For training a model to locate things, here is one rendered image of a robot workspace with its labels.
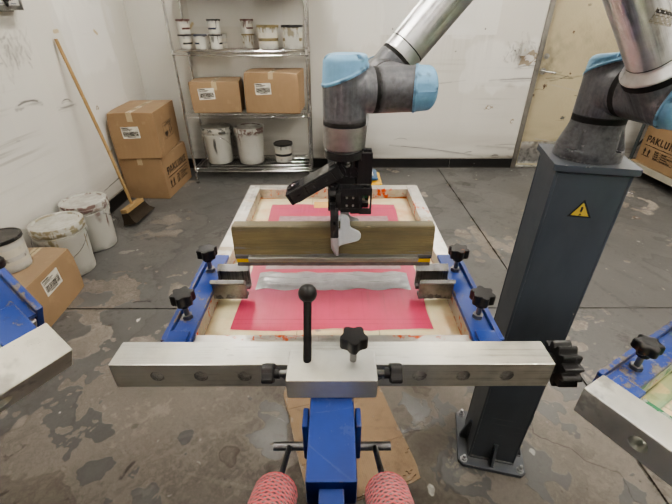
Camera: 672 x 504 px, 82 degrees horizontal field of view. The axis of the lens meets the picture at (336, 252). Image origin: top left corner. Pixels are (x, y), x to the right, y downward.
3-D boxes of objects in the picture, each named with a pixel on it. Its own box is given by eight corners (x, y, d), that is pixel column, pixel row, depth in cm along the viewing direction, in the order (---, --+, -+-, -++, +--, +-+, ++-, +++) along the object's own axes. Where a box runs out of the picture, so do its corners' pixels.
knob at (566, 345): (519, 362, 67) (530, 330, 63) (552, 362, 67) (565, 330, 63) (538, 397, 61) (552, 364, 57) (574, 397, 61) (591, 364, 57)
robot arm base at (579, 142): (608, 148, 101) (622, 109, 96) (632, 167, 88) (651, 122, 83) (546, 145, 104) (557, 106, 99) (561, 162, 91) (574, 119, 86)
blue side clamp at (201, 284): (212, 275, 97) (207, 251, 93) (232, 275, 97) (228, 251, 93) (168, 368, 71) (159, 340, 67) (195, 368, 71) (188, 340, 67)
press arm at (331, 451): (313, 387, 61) (312, 365, 59) (351, 387, 61) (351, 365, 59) (306, 505, 46) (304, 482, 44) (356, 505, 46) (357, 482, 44)
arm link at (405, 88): (419, 59, 71) (361, 60, 69) (445, 65, 62) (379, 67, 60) (414, 104, 75) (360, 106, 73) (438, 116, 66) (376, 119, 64)
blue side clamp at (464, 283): (433, 275, 97) (437, 251, 93) (453, 274, 97) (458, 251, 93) (469, 367, 71) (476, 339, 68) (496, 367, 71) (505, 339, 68)
